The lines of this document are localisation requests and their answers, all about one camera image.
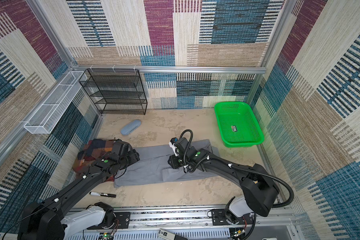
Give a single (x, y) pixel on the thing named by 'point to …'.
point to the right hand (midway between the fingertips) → (171, 163)
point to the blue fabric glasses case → (129, 128)
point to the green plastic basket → (238, 125)
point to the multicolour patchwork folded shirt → (92, 152)
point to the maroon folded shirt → (93, 151)
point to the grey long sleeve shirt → (152, 165)
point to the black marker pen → (103, 194)
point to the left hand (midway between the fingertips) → (136, 154)
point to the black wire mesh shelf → (116, 91)
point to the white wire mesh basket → (44, 119)
